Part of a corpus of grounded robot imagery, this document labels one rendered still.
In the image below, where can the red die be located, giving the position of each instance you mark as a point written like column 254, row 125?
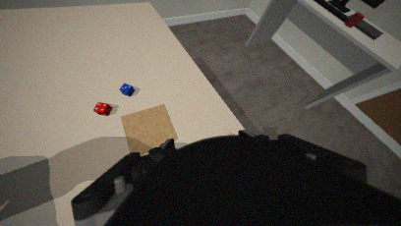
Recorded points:
column 102, row 109

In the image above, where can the tan mat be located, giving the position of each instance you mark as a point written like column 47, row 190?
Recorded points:
column 147, row 129

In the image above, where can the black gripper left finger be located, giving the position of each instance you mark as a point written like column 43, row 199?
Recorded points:
column 96, row 203

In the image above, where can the blue die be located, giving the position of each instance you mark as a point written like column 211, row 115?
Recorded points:
column 127, row 89

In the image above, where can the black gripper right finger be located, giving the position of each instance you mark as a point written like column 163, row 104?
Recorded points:
column 330, row 158

